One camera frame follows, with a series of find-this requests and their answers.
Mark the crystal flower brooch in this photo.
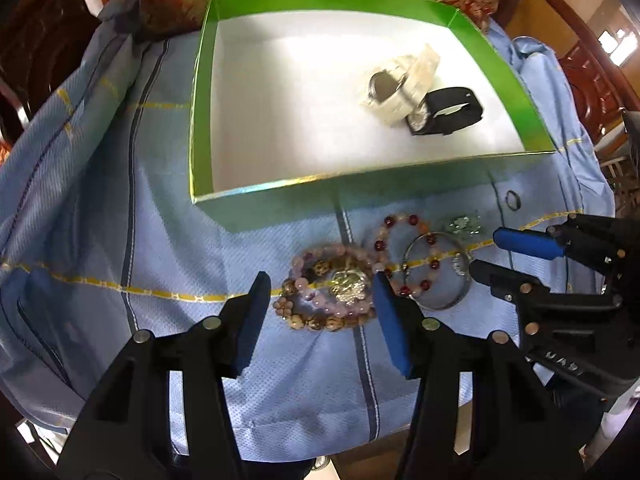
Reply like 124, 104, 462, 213
329, 268, 371, 304

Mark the brown wooden bead bracelet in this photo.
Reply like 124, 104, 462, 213
278, 258, 378, 334

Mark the red pink bead bracelet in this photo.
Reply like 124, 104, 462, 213
373, 212, 443, 297

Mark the silver metal bangle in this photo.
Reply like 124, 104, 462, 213
400, 232, 471, 311

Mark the black wrist watch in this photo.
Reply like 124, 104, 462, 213
406, 87, 484, 136

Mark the white wrist watch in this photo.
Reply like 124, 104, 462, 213
362, 44, 440, 126

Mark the light blue striped cloth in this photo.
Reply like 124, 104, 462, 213
1, 0, 615, 434

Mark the green white cardboard box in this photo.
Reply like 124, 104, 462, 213
189, 0, 554, 232

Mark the dark wooden chair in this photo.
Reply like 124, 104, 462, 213
1, 0, 639, 216

